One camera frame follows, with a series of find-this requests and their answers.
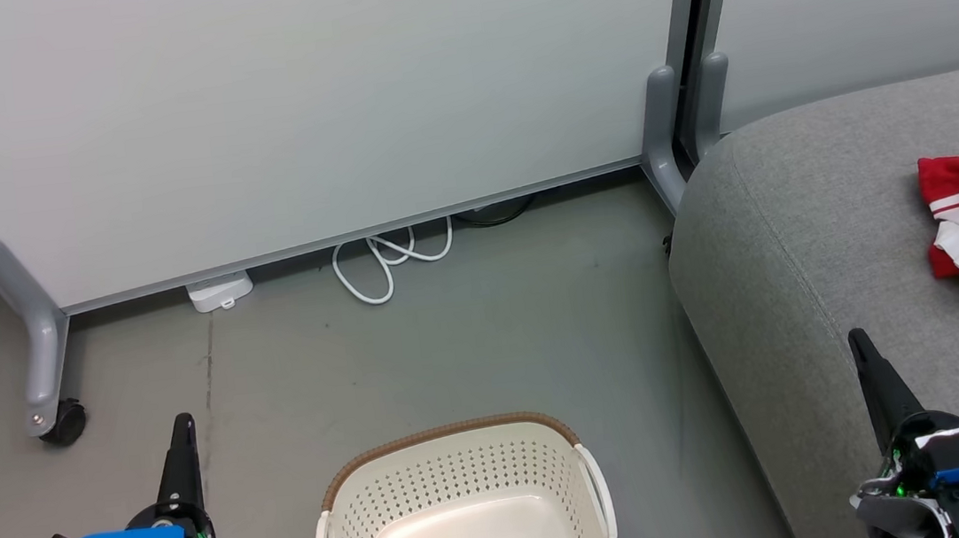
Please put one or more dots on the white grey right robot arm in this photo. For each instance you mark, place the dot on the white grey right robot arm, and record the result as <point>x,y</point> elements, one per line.
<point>893,519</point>

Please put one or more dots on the grey fabric sofa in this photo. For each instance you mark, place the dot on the grey fabric sofa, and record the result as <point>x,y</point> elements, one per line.
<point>834,249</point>

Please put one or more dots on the black caster wheel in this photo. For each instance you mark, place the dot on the black caster wheel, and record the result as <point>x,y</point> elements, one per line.
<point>66,424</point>

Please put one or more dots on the white power adapter box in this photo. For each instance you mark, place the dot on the white power adapter box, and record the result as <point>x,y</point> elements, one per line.
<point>220,292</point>

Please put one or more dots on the long grey partition leg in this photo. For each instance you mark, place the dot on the long grey partition leg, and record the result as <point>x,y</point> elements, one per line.
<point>42,350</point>

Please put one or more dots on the white laundry basket brown rim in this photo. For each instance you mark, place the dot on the white laundry basket brown rim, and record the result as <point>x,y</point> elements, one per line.
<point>464,458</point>

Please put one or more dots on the short grey partition foot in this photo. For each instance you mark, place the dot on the short grey partition foot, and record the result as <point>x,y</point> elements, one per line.
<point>711,98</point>
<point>661,130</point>

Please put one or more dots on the wide white partition panel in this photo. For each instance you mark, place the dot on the wide white partition panel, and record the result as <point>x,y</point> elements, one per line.
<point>293,101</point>

